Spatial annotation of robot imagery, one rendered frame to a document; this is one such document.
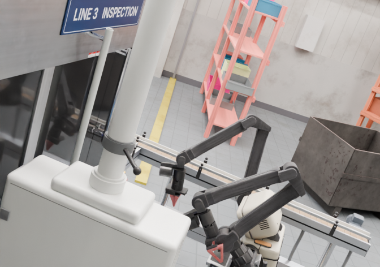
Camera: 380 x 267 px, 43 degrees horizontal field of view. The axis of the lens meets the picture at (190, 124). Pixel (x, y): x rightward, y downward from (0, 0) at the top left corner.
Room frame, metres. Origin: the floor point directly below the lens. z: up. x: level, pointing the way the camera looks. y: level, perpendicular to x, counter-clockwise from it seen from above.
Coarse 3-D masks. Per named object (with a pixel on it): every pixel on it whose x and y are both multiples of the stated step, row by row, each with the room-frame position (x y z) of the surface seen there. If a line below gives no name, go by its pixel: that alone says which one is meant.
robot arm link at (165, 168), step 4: (180, 156) 2.12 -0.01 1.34; (180, 160) 2.11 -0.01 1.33; (184, 160) 2.11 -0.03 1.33; (164, 164) 2.12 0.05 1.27; (168, 164) 2.13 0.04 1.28; (172, 164) 2.12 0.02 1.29; (176, 164) 2.14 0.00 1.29; (180, 164) 2.11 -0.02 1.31; (184, 164) 2.11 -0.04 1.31; (160, 168) 2.11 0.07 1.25; (164, 168) 2.11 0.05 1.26; (168, 168) 2.12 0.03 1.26; (160, 172) 2.10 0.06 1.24; (164, 172) 2.11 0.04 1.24; (168, 172) 2.11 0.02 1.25; (168, 176) 2.11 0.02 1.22
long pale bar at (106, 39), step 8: (112, 32) 1.52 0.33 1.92; (104, 40) 1.52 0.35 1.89; (104, 48) 1.52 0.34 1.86; (104, 56) 1.52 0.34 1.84; (96, 64) 1.52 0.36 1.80; (96, 72) 1.52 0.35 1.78; (96, 80) 1.52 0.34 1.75; (96, 88) 1.52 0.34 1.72; (88, 96) 1.52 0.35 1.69; (88, 104) 1.52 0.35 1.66; (88, 112) 1.52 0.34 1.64; (88, 120) 1.52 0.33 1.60; (80, 128) 1.52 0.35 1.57; (80, 136) 1.52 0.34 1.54; (80, 144) 1.52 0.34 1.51; (72, 160) 1.52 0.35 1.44
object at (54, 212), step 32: (32, 160) 1.23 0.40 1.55; (32, 192) 1.11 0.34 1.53; (64, 192) 1.11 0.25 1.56; (96, 192) 1.12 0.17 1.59; (128, 192) 1.17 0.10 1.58; (0, 224) 1.12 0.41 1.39; (32, 224) 1.10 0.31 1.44; (64, 224) 1.09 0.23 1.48; (96, 224) 1.08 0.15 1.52; (128, 224) 1.08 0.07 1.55; (160, 224) 1.13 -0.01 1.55; (0, 256) 1.11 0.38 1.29; (32, 256) 1.10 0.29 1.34; (64, 256) 1.09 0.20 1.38; (96, 256) 1.08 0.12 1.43; (128, 256) 1.06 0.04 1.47; (160, 256) 1.05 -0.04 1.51
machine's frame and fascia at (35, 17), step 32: (0, 0) 1.05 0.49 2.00; (32, 0) 1.17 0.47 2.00; (64, 0) 1.33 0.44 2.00; (0, 32) 1.07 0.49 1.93; (32, 32) 1.20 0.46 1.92; (96, 32) 1.58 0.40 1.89; (128, 32) 1.87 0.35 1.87; (0, 64) 1.09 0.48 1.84; (32, 64) 1.24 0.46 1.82; (32, 128) 1.31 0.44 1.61
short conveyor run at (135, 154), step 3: (135, 144) 2.95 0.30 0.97; (135, 147) 2.84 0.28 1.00; (135, 150) 2.85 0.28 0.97; (138, 150) 2.95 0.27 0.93; (132, 153) 2.83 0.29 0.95; (135, 153) 2.91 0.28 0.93; (138, 153) 2.98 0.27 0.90; (132, 156) 2.83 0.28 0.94; (135, 156) 2.93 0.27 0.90; (138, 156) 3.00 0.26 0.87; (135, 159) 2.95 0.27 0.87; (126, 165) 2.78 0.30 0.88; (129, 165) 2.86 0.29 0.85; (126, 168) 2.80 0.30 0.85
